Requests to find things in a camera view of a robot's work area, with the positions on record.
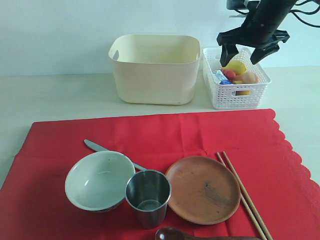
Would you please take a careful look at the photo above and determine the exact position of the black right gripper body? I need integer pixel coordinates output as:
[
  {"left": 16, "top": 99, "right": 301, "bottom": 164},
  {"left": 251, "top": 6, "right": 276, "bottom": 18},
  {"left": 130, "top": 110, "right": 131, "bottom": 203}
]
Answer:
[{"left": 216, "top": 0, "right": 296, "bottom": 48}]

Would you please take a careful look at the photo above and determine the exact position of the yellow lemon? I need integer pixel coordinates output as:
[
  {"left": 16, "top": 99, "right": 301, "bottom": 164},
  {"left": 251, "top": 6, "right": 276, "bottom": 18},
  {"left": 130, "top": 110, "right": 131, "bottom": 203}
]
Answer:
[{"left": 222, "top": 60, "right": 247, "bottom": 75}]

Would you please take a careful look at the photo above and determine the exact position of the red sausage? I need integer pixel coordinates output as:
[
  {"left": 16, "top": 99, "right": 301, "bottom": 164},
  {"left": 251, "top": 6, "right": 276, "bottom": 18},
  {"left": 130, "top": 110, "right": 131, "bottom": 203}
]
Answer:
[{"left": 221, "top": 68, "right": 237, "bottom": 82}]

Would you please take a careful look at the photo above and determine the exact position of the blue white milk carton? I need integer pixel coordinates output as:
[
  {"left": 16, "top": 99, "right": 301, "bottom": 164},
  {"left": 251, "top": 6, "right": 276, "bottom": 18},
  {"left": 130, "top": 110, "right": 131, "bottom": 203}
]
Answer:
[{"left": 212, "top": 69, "right": 232, "bottom": 85}]

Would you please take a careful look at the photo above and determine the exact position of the brown egg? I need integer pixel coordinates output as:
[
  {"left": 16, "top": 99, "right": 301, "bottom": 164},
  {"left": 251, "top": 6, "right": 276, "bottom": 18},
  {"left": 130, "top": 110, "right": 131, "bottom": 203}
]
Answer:
[{"left": 242, "top": 71, "right": 258, "bottom": 84}]

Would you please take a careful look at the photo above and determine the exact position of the yellow cheese wedge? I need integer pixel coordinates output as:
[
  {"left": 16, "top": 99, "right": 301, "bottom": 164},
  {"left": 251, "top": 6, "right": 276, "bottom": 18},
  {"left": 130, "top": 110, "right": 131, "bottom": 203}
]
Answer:
[{"left": 232, "top": 80, "right": 251, "bottom": 96}]

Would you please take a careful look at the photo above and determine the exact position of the stainless steel cup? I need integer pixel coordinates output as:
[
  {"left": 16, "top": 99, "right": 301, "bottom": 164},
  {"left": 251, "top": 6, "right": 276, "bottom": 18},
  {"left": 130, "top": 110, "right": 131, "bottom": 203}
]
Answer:
[{"left": 125, "top": 169, "right": 172, "bottom": 229}]

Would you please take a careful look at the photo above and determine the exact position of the metal table knife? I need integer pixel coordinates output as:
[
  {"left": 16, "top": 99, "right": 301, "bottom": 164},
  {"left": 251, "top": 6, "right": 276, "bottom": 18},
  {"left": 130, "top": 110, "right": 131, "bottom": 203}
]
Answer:
[{"left": 83, "top": 139, "right": 147, "bottom": 171}]

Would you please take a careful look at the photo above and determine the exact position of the pale green ceramic bowl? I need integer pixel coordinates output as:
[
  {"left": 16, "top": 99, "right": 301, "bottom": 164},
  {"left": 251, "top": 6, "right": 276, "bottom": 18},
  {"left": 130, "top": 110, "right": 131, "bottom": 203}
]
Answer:
[{"left": 64, "top": 151, "right": 136, "bottom": 212}]

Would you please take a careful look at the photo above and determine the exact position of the white perforated plastic basket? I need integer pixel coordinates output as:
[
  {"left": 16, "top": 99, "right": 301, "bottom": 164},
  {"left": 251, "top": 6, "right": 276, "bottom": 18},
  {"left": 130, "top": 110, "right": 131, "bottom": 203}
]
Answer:
[{"left": 202, "top": 46, "right": 271, "bottom": 110}]

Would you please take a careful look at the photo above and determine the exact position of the cream plastic tub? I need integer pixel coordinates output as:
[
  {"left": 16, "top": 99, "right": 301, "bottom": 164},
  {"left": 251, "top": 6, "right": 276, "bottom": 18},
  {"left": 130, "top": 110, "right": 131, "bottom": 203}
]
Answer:
[{"left": 108, "top": 34, "right": 201, "bottom": 105}]

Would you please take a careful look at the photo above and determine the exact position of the brown wooden plate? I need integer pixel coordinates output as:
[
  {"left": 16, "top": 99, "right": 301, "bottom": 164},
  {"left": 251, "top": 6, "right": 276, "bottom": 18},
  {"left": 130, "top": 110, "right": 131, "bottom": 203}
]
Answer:
[{"left": 165, "top": 156, "right": 241, "bottom": 225}]

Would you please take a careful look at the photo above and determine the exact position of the wooden chopstick left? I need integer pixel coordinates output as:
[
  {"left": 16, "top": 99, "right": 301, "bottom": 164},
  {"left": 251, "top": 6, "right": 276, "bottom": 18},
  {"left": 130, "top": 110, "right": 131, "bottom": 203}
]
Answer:
[{"left": 216, "top": 152, "right": 268, "bottom": 240}]

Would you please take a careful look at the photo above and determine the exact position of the dark wooden spoon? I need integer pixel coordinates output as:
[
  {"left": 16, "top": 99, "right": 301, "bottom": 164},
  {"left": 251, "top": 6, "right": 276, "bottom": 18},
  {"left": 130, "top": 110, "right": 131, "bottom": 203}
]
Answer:
[{"left": 154, "top": 227, "right": 259, "bottom": 240}]

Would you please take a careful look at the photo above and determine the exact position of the red table cloth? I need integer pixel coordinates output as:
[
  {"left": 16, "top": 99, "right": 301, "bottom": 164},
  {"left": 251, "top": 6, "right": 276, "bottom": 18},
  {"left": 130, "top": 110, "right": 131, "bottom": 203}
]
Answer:
[{"left": 0, "top": 109, "right": 320, "bottom": 240}]

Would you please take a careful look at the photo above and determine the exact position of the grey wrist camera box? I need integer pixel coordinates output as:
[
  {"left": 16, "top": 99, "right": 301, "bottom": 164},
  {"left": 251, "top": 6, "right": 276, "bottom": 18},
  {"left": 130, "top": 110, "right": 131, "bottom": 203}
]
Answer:
[{"left": 226, "top": 0, "right": 260, "bottom": 11}]

